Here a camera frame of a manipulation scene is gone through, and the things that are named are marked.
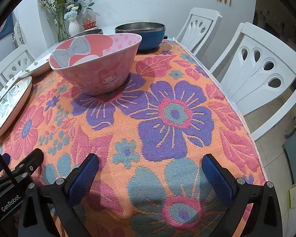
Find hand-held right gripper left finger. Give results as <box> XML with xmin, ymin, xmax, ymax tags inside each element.
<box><xmin>18</xmin><ymin>153</ymin><xmax>100</xmax><ymax>237</ymax></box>

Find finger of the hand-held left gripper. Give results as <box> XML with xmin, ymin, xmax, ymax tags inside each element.
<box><xmin>15</xmin><ymin>148</ymin><xmax>44</xmax><ymax>179</ymax></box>
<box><xmin>0</xmin><ymin>153</ymin><xmax>11</xmax><ymax>177</ymax></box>

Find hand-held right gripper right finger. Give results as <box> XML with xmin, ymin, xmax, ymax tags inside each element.
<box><xmin>202</xmin><ymin>154</ymin><xmax>283</xmax><ymax>237</ymax></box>

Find round blue leaf plate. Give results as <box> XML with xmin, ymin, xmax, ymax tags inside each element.
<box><xmin>0</xmin><ymin>76</ymin><xmax>33</xmax><ymax>139</ymax></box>

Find square white flowered plate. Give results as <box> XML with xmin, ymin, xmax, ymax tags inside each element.
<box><xmin>18</xmin><ymin>53</ymin><xmax>55</xmax><ymax>78</ymax></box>

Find pink cartoon print bowl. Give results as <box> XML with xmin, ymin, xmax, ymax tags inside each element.
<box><xmin>49</xmin><ymin>33</ymin><xmax>142</xmax><ymax>96</ymax></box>

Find red steel bowl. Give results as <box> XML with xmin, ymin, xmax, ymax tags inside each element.
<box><xmin>68</xmin><ymin>29</ymin><xmax>104</xmax><ymax>39</ymax></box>

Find blue steel bowl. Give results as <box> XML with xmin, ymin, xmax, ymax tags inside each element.
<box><xmin>115</xmin><ymin>22</ymin><xmax>168</xmax><ymax>52</ymax></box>

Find floral orange tablecloth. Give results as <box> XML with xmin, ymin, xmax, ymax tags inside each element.
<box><xmin>0</xmin><ymin>39</ymin><xmax>268</xmax><ymax>237</ymax></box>

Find teal storage box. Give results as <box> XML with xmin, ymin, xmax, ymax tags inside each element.
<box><xmin>282</xmin><ymin>128</ymin><xmax>296</xmax><ymax>176</ymax></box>

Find white dining chair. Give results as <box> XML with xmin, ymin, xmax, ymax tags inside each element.
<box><xmin>209</xmin><ymin>22</ymin><xmax>296</xmax><ymax>142</ymax></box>
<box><xmin>176</xmin><ymin>7</ymin><xmax>223</xmax><ymax>56</ymax></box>
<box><xmin>0</xmin><ymin>44</ymin><xmax>35</xmax><ymax>86</ymax></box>

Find white ornate rack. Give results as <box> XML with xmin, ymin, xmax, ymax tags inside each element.
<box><xmin>13</xmin><ymin>21</ymin><xmax>24</xmax><ymax>46</ymax></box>

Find blue fridge cover cloth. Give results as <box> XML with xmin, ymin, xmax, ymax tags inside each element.
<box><xmin>0</xmin><ymin>12</ymin><xmax>16</xmax><ymax>46</ymax></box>

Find clear glass vase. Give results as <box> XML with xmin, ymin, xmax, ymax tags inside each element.
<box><xmin>55</xmin><ymin>17</ymin><xmax>70</xmax><ymax>42</ymax></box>

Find white ribbed vase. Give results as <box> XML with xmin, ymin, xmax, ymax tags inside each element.
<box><xmin>68</xmin><ymin>20</ymin><xmax>82</xmax><ymax>37</ymax></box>

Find red lidded tea cup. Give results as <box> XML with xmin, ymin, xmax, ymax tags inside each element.
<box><xmin>82</xmin><ymin>19</ymin><xmax>98</xmax><ymax>30</ymax></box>

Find blue artificial flowers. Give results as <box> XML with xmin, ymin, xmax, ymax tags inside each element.
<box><xmin>64</xmin><ymin>0</ymin><xmax>95</xmax><ymax>21</ymax></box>

